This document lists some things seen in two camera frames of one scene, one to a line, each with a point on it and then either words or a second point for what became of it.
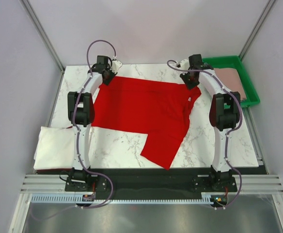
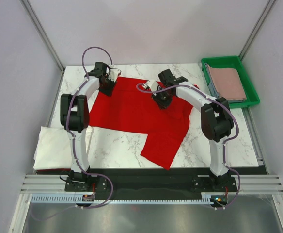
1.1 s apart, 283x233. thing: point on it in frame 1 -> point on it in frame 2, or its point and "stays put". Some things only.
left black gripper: x=113 y=74 -> x=109 y=92
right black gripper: x=189 y=86 -> x=162 y=105
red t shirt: x=161 y=109 stays put
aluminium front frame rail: x=245 y=183 stays put
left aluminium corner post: x=42 y=32 stays put
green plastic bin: x=234 y=62 stays put
